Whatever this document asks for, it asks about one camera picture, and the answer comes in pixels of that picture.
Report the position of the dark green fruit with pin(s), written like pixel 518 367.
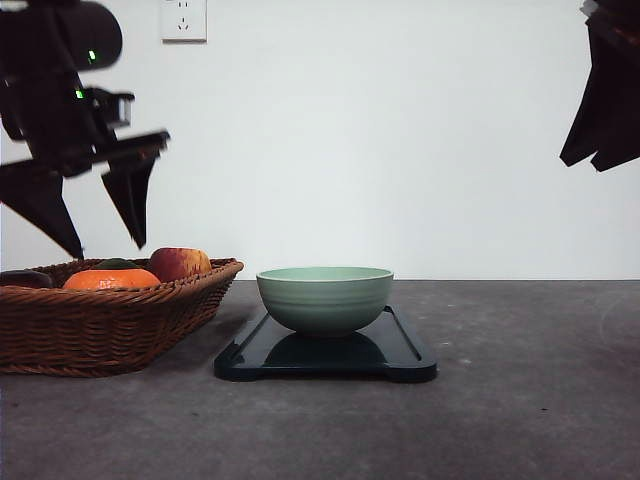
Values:
pixel 116 263

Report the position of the light green ceramic bowl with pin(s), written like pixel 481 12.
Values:
pixel 324 300

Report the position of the orange tangerine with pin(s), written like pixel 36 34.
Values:
pixel 106 279

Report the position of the brown wicker basket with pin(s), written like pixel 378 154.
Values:
pixel 86 332

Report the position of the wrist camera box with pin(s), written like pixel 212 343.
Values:
pixel 114 109

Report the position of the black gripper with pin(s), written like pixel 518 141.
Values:
pixel 58 125
pixel 614 37

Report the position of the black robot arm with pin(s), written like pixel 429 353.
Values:
pixel 44 50

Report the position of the red yellow apple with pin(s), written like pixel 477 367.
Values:
pixel 174 263

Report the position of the dark purple fruit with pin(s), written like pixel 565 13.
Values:
pixel 25 278

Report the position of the white wall socket left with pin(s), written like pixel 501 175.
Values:
pixel 184 23

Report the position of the dark blue rectangular tray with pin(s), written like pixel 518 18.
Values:
pixel 267 349

